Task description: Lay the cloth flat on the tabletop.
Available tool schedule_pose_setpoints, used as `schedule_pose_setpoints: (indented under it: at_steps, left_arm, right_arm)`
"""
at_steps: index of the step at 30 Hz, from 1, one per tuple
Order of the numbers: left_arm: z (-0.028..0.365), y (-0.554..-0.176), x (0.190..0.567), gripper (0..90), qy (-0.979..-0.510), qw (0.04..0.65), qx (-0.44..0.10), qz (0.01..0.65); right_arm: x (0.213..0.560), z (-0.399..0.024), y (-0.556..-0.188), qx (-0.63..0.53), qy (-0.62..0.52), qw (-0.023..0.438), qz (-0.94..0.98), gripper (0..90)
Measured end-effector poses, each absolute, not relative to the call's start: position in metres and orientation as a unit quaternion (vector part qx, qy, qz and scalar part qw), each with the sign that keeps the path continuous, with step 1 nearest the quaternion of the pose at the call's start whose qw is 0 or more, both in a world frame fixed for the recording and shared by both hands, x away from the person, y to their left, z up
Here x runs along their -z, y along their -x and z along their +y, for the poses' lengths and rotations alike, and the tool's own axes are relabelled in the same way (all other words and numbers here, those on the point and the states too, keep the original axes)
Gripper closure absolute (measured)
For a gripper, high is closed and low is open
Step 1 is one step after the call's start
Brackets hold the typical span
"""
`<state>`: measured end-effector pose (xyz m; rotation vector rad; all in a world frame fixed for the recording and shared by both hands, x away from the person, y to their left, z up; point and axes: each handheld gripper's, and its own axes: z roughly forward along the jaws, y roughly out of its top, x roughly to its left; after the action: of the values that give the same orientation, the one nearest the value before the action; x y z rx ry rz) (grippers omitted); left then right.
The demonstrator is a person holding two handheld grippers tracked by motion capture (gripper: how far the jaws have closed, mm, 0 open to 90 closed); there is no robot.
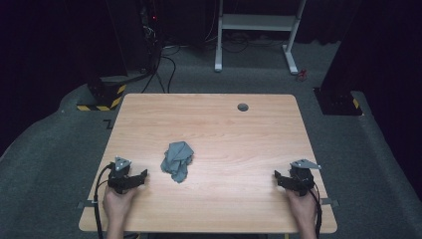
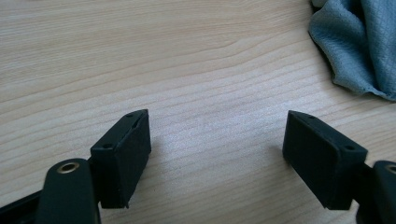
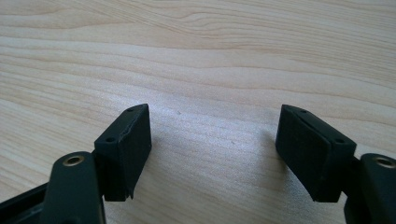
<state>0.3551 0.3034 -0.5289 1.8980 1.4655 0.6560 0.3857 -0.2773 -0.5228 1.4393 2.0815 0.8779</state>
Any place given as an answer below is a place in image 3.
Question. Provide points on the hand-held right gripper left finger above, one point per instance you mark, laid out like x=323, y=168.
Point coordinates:
x=124, y=155

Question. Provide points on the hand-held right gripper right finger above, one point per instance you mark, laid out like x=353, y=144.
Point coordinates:
x=311, y=155

